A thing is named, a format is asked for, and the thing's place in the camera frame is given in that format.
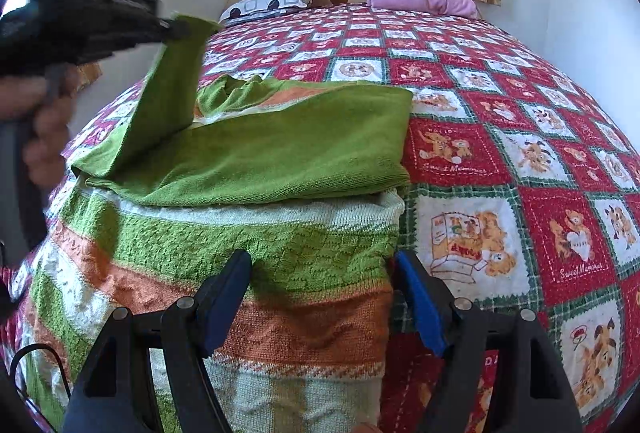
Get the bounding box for white patterned pillow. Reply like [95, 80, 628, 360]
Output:
[219, 0, 328, 26]

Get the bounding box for person's left hand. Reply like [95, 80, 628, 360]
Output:
[0, 70, 77, 191]

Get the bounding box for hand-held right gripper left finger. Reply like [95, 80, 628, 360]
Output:
[60, 249, 253, 433]

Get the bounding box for red bear-print quilt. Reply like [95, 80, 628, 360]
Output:
[0, 2, 640, 433]

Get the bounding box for green striped knit sweater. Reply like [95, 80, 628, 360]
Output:
[20, 13, 415, 433]

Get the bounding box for black cable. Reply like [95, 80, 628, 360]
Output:
[9, 342, 72, 416]

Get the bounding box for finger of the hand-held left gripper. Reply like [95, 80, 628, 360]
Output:
[145, 12, 192, 43]

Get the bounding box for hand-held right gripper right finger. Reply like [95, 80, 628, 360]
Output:
[393, 250, 583, 433]

